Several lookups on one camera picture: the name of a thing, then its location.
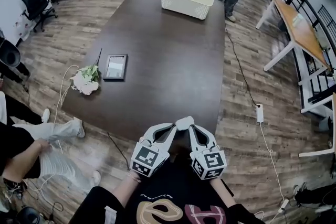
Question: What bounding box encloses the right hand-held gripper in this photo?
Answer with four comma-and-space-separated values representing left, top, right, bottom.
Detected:
188, 125, 227, 181

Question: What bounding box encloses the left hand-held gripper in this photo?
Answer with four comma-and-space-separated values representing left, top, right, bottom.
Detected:
130, 123, 180, 179

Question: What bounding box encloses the small white case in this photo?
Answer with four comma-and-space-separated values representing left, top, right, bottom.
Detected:
175, 120, 192, 131

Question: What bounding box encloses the person's right forearm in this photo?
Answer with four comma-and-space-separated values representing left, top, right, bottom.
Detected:
209, 178, 237, 209

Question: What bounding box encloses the person's left forearm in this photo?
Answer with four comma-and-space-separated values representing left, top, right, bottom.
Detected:
111, 174, 141, 209

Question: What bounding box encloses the person's black printed shirt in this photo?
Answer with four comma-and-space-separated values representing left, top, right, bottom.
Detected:
78, 162, 266, 224

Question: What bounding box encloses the white power strip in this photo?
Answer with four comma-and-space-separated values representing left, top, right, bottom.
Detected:
256, 104, 264, 123

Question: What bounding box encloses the white artificial flower bouquet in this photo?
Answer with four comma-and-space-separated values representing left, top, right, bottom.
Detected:
69, 47, 103, 96

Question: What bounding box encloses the small white power adapter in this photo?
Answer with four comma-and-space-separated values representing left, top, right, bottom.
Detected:
279, 198, 289, 215

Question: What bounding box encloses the white metal rack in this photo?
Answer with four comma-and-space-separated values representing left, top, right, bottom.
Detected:
298, 68, 336, 158

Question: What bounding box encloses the wooden desk with white legs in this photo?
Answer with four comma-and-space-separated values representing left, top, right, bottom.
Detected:
256, 0, 334, 71

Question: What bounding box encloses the black round backpack pod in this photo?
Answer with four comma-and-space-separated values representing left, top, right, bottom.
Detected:
0, 36, 22, 68

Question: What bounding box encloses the white plastic bag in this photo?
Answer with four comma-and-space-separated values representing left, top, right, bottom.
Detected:
14, 12, 35, 40

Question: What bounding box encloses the black power cable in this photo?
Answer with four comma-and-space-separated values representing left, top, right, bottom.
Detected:
224, 24, 258, 106
107, 132, 131, 171

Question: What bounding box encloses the white power cable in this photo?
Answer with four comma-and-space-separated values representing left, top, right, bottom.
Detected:
259, 121, 286, 200
54, 65, 79, 124

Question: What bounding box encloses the black picture frame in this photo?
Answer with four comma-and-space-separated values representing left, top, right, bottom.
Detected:
102, 54, 129, 81

